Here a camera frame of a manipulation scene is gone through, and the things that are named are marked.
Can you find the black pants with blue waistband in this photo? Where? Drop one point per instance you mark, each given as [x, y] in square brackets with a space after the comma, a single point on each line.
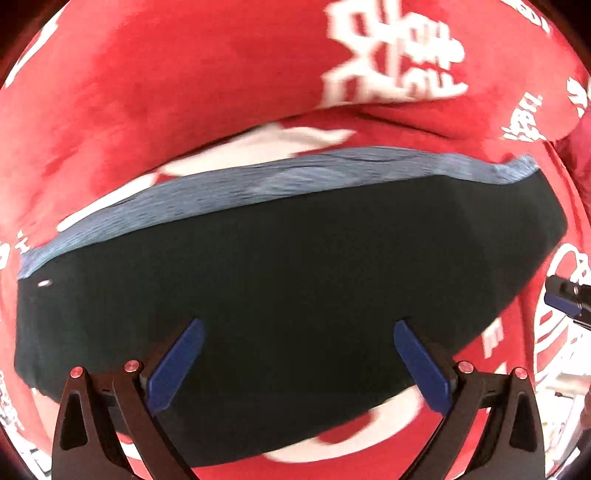
[295, 258]

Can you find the red printed sofa cover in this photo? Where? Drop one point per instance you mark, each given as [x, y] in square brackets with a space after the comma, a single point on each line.
[161, 92]

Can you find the dark red printed pillow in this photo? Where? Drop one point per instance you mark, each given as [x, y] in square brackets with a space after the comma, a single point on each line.
[579, 157]

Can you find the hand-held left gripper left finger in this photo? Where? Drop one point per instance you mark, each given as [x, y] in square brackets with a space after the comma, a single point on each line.
[178, 364]

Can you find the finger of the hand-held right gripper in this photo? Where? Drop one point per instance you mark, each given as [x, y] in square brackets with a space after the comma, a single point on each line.
[561, 300]

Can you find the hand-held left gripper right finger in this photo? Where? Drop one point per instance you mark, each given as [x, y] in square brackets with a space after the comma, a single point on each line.
[420, 364]

